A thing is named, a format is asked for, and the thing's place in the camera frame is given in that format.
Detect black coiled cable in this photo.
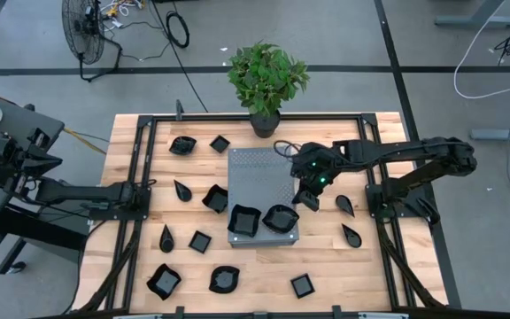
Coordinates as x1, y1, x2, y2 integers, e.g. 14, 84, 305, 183
165, 10, 191, 50

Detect black leaf-shaped plate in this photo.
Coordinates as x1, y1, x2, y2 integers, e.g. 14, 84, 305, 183
168, 135, 197, 156
208, 265, 242, 295
261, 204, 301, 235

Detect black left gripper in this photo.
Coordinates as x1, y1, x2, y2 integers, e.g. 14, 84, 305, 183
0, 127, 64, 178

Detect tangled cables and plugs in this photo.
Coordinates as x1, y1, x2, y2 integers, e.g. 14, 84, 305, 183
97, 0, 148, 27

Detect black wavy square plate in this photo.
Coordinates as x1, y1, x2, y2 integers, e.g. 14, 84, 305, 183
201, 183, 229, 214
228, 204, 263, 238
145, 262, 183, 301

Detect black aluminium table frame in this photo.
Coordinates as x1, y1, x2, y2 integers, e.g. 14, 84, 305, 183
75, 113, 463, 316

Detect white cable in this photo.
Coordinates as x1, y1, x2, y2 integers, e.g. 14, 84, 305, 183
452, 0, 510, 100

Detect black teardrop plate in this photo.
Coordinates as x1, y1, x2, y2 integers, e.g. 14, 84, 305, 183
335, 194, 356, 218
341, 222, 363, 249
158, 223, 175, 254
174, 179, 193, 204

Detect black side table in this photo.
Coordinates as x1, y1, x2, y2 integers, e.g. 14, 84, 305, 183
0, 90, 90, 283

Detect grey perforated metal shelf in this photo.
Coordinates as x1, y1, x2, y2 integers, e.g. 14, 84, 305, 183
227, 146, 301, 248

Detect long black cable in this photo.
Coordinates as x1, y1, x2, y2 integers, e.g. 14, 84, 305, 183
151, 0, 210, 114

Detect green potted plant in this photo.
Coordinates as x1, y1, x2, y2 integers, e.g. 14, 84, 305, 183
227, 40, 312, 139

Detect yellow cable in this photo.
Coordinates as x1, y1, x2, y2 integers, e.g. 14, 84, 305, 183
0, 84, 108, 156

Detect small black square plate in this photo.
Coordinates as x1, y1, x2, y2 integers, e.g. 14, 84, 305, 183
209, 134, 232, 154
187, 230, 213, 255
290, 272, 316, 300

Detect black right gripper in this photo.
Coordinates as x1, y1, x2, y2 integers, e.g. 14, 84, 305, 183
290, 142, 340, 213

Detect black floor fan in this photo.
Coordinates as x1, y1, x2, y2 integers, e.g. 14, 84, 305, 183
61, 0, 123, 83

